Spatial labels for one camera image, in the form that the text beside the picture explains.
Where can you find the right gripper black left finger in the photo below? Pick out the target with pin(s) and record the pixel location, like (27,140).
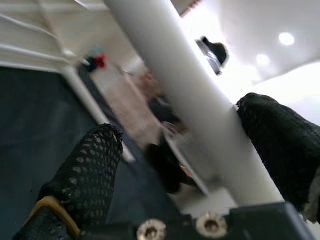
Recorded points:
(87,175)

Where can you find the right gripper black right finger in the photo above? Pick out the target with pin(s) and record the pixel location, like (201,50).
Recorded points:
(282,150)

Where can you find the white plastic table top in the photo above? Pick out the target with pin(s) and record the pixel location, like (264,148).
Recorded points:
(25,37)

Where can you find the tan rubber band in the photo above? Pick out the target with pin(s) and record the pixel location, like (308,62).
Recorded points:
(55,207)

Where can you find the black tablecloth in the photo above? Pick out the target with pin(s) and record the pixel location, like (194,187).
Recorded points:
(30,125)

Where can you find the black wok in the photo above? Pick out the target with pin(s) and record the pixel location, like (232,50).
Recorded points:
(165,170)

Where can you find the round ceiling light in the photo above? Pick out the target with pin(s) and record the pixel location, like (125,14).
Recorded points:
(262,60)
(286,38)

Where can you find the teal plush toy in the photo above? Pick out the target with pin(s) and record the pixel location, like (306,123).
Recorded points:
(96,50)

